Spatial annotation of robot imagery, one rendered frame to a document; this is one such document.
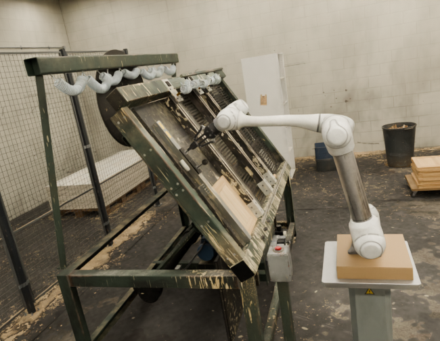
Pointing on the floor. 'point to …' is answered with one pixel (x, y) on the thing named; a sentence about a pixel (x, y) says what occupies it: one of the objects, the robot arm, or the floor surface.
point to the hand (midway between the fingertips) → (192, 146)
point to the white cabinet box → (269, 99)
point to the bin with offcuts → (399, 143)
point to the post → (286, 311)
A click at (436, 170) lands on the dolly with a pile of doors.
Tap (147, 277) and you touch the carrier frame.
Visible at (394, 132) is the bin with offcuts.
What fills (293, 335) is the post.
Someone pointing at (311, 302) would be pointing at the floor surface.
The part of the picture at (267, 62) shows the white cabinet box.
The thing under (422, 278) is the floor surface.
